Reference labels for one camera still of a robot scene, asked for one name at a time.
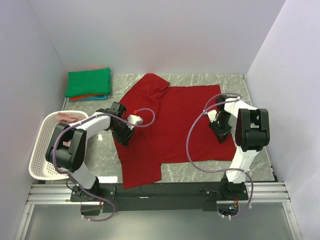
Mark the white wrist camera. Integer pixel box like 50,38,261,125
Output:
203,109,218,123
127,114,143,127

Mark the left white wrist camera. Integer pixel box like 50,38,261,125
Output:
127,114,143,127

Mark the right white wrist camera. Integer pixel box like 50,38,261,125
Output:
203,109,218,123

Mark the pink t shirt in basket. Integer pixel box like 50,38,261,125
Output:
55,112,85,125

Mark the teal folded t shirt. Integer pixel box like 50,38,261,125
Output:
79,94,108,101

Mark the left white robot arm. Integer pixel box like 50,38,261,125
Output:
45,102,144,201

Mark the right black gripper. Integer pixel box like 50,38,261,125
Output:
208,112,233,144

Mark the white plastic laundry basket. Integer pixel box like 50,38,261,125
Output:
28,111,90,180

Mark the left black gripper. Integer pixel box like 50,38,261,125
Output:
110,120,136,147

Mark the orange folded t shirt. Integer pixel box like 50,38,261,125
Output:
69,94,108,102

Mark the aluminium rail frame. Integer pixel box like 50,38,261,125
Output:
16,181,302,240

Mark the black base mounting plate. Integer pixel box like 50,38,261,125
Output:
70,180,250,213

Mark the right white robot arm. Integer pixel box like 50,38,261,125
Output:
205,93,270,200

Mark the green folded t shirt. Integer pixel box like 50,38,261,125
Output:
65,67,111,98

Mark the red t shirt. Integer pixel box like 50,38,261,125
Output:
115,73,236,189

